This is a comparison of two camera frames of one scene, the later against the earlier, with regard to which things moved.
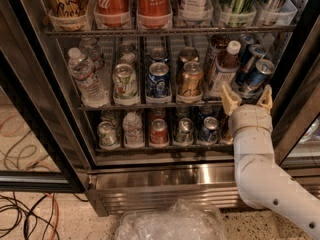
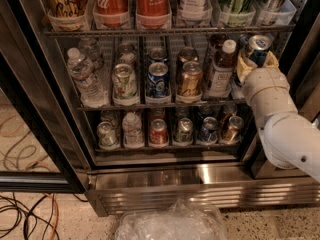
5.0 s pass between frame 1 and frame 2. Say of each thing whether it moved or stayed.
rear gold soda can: stayed
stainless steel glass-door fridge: stayed
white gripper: moved
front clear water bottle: stayed
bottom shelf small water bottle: stayed
